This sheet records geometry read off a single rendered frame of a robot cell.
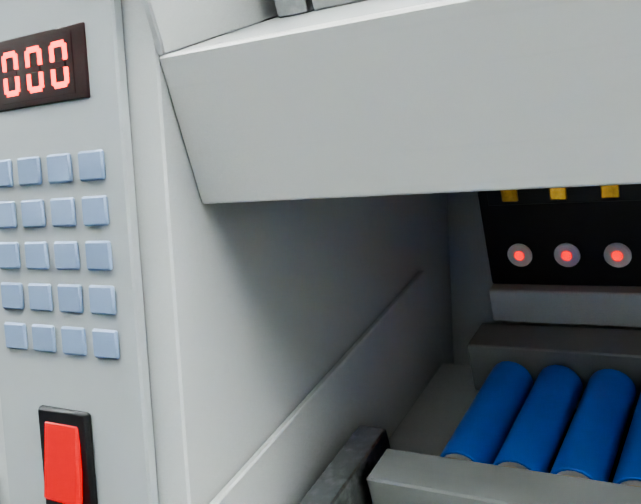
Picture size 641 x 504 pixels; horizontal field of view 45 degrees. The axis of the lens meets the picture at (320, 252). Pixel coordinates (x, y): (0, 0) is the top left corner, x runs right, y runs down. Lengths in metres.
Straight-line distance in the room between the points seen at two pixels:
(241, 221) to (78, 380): 0.07
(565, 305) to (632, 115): 0.18
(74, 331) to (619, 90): 0.17
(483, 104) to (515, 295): 0.18
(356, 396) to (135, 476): 0.10
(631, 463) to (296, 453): 0.11
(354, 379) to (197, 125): 0.13
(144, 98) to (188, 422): 0.10
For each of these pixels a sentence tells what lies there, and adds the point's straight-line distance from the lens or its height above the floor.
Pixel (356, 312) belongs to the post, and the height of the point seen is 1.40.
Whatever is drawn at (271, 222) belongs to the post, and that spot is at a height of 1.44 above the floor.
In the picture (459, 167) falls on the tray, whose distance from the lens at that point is 0.19.
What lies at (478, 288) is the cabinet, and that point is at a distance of 0.39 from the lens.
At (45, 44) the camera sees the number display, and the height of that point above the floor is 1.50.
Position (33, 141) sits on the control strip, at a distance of 0.26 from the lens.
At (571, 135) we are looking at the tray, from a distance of 0.18.
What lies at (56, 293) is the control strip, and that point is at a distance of 0.26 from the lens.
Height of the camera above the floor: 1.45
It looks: 5 degrees down
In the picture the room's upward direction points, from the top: 3 degrees counter-clockwise
